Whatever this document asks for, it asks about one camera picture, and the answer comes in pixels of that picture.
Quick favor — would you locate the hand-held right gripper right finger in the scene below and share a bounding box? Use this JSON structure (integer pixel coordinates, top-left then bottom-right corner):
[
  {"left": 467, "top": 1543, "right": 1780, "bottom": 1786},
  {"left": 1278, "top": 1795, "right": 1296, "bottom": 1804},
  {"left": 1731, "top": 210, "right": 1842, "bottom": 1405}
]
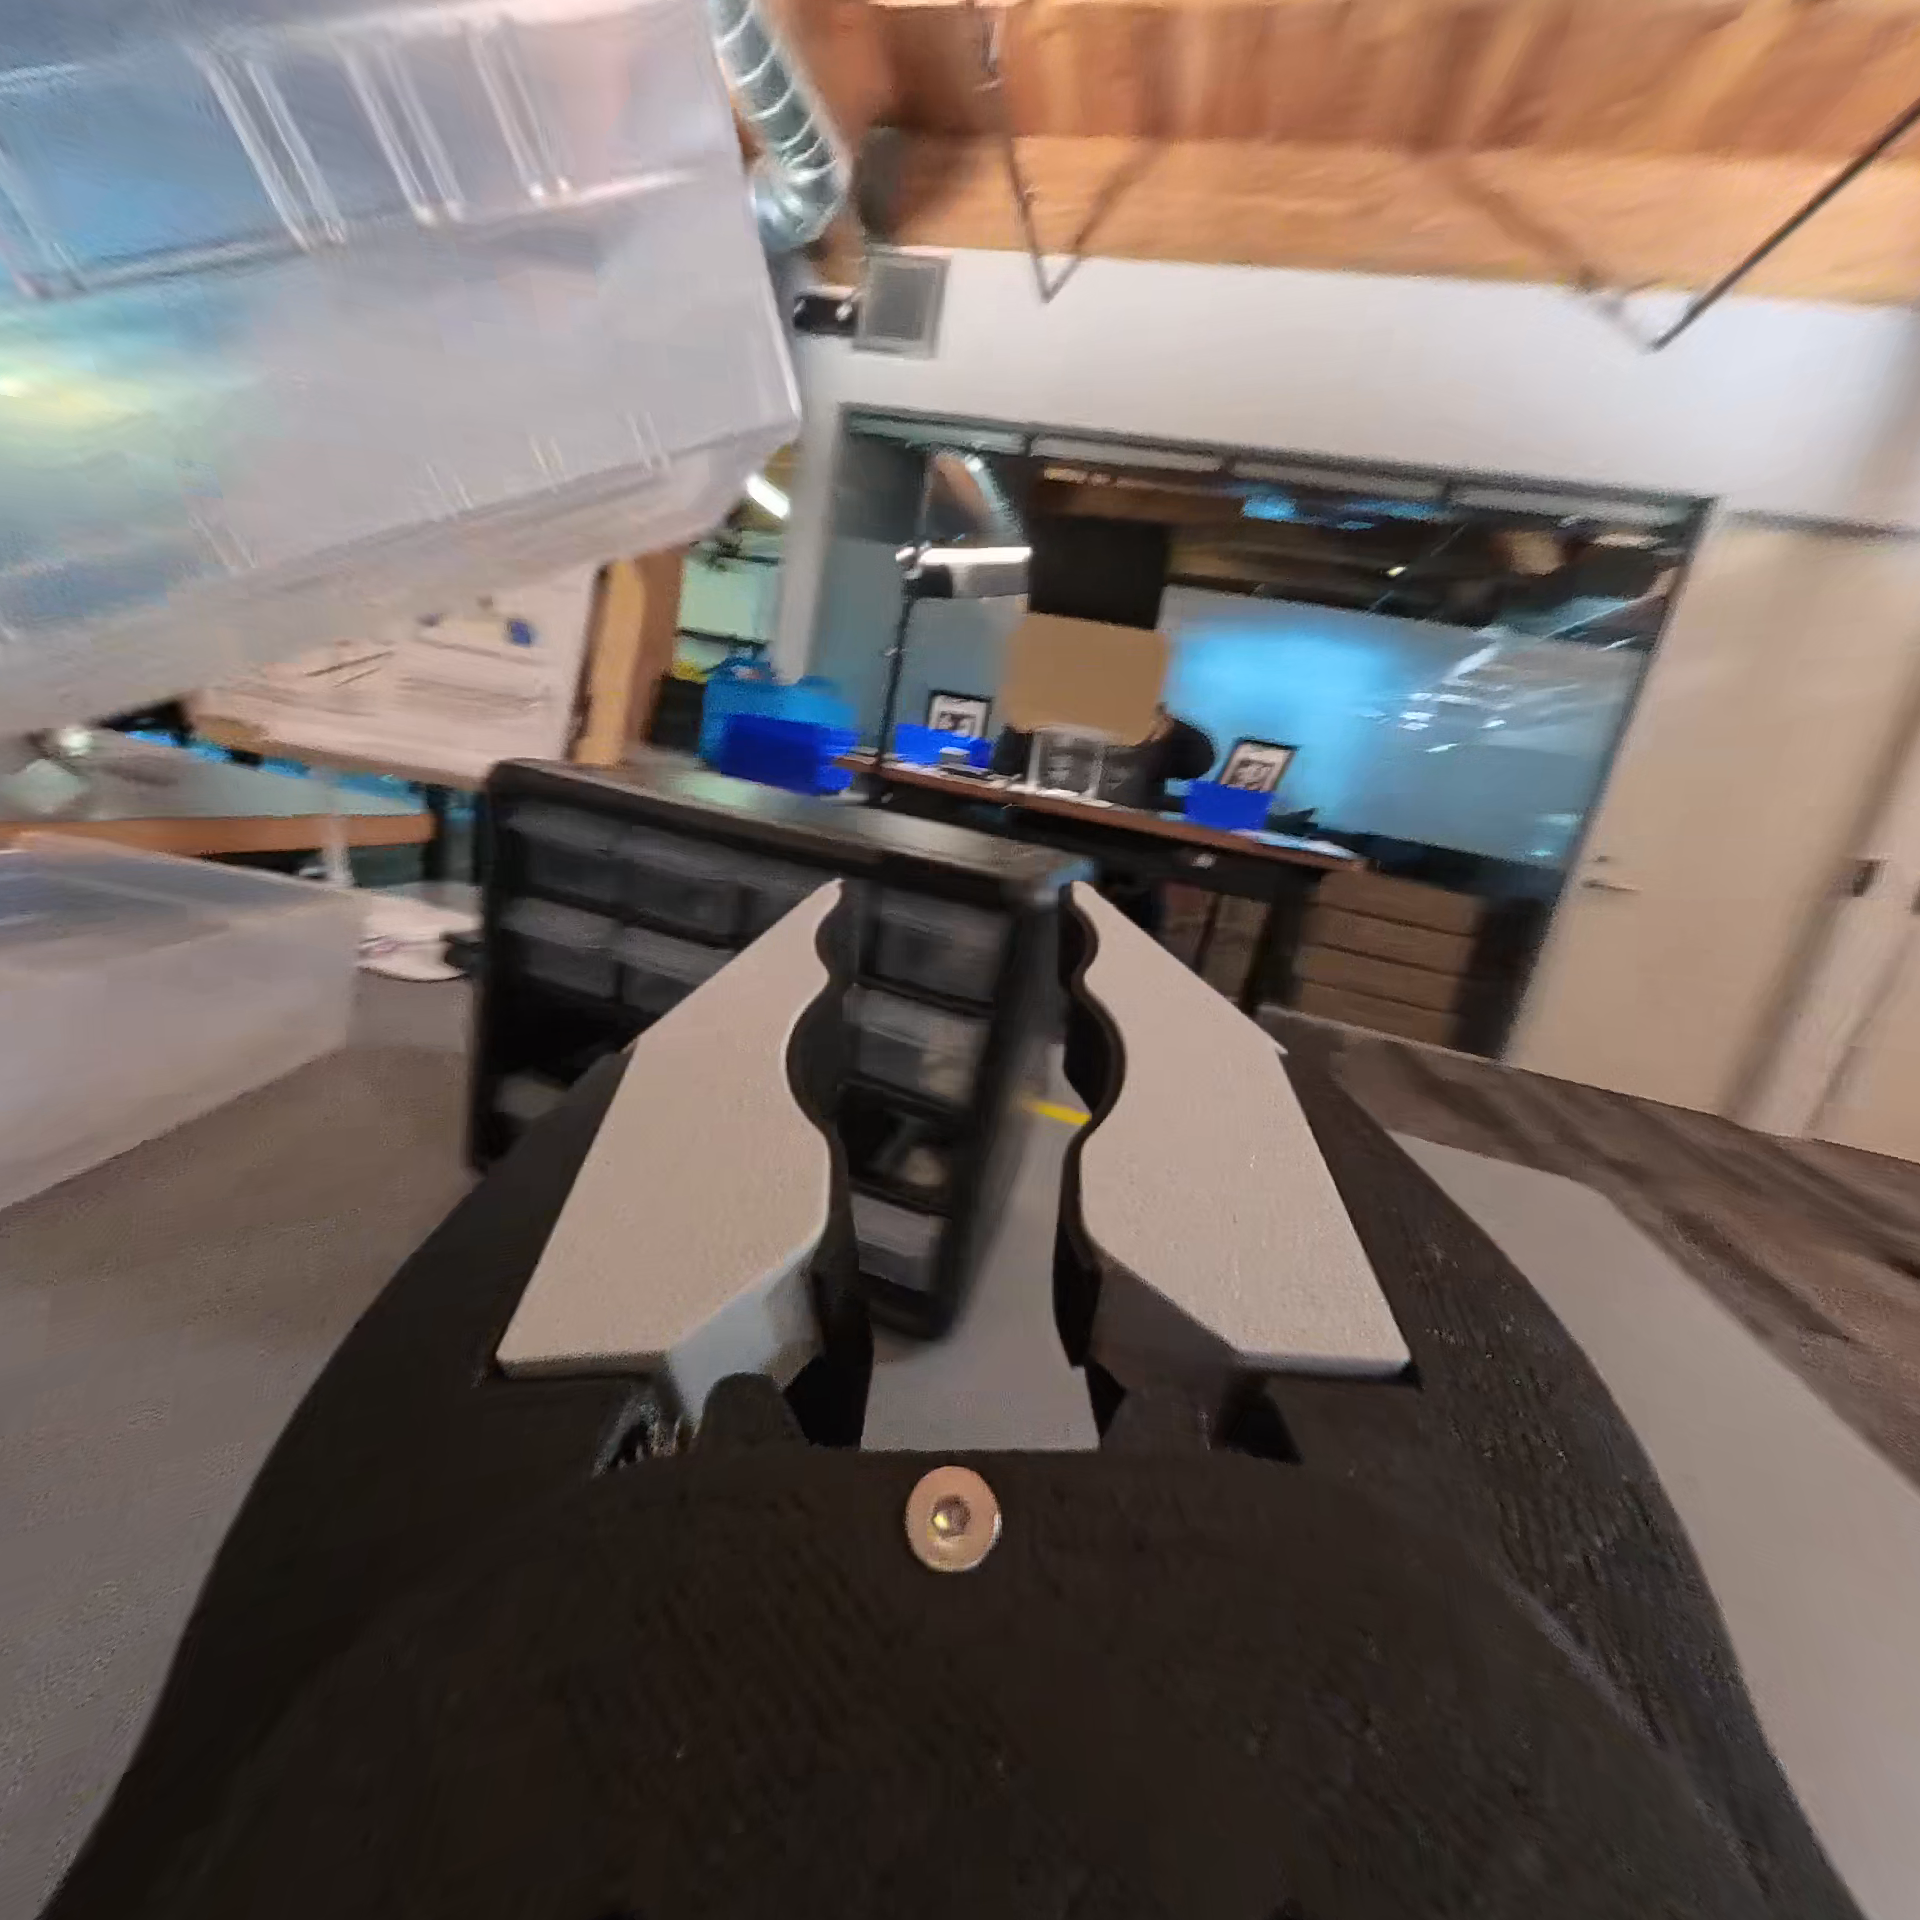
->
[{"left": 1056, "top": 883, "right": 1414, "bottom": 1430}]

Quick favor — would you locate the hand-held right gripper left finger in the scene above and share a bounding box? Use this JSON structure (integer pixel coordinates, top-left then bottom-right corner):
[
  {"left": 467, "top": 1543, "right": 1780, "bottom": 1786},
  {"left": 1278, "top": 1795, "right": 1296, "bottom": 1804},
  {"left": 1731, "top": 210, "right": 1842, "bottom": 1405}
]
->
[{"left": 498, "top": 877, "right": 873, "bottom": 1430}]

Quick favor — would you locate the set of small cabinet drawers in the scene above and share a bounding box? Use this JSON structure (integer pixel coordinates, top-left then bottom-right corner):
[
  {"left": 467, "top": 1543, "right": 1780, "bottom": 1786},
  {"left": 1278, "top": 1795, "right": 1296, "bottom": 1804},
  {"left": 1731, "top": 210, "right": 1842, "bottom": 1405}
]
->
[{"left": 503, "top": 811, "right": 1024, "bottom": 1301}]

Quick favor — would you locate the black drawer cabinet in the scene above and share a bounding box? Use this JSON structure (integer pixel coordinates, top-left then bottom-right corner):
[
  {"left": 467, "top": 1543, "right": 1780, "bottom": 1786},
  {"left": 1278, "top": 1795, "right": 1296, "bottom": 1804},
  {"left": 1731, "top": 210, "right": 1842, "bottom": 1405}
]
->
[{"left": 467, "top": 757, "right": 1099, "bottom": 1341}]

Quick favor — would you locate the stack of cardboard boxes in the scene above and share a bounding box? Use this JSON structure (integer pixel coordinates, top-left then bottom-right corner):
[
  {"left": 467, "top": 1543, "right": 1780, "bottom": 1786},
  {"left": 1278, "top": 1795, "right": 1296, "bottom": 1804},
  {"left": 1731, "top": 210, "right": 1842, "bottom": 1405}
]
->
[{"left": 1161, "top": 863, "right": 1489, "bottom": 1055}]

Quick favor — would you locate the wooden office desk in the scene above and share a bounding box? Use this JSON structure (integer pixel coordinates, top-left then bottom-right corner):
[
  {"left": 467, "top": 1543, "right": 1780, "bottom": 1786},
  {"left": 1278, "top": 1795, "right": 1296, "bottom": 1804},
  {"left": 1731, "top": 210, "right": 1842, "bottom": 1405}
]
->
[{"left": 835, "top": 750, "right": 1371, "bottom": 1026}]

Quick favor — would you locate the white round plate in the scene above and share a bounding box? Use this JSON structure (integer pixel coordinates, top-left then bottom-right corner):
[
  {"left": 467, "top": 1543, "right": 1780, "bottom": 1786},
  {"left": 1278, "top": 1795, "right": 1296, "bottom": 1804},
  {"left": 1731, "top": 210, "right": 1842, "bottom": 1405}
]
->
[{"left": 355, "top": 898, "right": 487, "bottom": 987}]

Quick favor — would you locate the glass partition window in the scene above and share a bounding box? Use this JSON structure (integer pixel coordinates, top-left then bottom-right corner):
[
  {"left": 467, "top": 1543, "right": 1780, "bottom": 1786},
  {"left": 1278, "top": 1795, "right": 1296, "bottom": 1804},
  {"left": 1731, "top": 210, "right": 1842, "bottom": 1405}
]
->
[{"left": 835, "top": 401, "right": 1715, "bottom": 877}]

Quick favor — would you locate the clear plastic storage bin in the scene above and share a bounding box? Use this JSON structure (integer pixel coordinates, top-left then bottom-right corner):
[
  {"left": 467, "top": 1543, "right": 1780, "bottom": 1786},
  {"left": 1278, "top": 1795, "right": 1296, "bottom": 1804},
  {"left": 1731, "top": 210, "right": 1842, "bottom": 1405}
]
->
[{"left": 0, "top": 835, "right": 366, "bottom": 1213}]

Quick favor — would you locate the beige door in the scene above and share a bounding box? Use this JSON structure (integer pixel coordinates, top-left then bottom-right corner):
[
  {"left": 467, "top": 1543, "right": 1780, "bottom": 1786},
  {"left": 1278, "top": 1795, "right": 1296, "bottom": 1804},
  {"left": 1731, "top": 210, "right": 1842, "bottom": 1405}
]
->
[{"left": 1506, "top": 512, "right": 1920, "bottom": 1163}]

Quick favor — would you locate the white instruction sheet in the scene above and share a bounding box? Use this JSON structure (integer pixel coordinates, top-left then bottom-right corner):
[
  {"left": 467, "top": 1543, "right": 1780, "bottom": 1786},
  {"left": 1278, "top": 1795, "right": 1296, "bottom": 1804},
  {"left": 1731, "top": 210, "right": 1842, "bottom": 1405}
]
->
[{"left": 201, "top": 567, "right": 605, "bottom": 771}]

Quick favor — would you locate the wood-edged grey table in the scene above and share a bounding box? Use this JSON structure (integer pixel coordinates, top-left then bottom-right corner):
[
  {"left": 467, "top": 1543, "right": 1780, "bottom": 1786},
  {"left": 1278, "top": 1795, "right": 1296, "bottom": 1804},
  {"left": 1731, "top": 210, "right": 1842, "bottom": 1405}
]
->
[{"left": 0, "top": 733, "right": 442, "bottom": 859}]

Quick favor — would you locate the light on black stand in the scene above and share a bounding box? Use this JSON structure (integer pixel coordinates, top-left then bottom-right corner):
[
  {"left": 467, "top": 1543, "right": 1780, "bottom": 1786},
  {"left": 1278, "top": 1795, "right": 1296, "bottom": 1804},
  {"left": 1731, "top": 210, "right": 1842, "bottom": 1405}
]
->
[{"left": 874, "top": 543, "right": 1038, "bottom": 785}]

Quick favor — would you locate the ribbed clear plastic bin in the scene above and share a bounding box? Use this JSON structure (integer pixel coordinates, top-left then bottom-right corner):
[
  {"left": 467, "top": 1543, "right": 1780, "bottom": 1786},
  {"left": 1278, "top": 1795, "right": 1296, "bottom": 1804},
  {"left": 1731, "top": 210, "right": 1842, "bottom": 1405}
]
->
[{"left": 0, "top": 0, "right": 808, "bottom": 743}]

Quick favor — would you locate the wooden post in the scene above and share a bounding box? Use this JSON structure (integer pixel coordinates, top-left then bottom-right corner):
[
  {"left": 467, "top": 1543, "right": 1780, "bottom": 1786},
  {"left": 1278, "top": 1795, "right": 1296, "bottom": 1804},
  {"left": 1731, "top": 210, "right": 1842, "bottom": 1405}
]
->
[{"left": 573, "top": 553, "right": 688, "bottom": 771}]

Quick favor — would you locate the grey wall vent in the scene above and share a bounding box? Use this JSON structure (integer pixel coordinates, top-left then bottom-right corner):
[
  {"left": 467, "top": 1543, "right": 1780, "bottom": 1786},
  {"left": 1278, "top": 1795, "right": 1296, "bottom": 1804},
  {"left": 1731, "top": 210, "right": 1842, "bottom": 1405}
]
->
[{"left": 854, "top": 248, "right": 954, "bottom": 360}]

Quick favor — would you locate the silver ventilation duct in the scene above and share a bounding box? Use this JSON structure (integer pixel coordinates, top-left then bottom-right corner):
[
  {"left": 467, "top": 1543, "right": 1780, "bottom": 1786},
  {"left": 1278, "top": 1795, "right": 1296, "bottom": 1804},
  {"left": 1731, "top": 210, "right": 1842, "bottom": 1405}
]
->
[{"left": 702, "top": 0, "right": 869, "bottom": 263}]

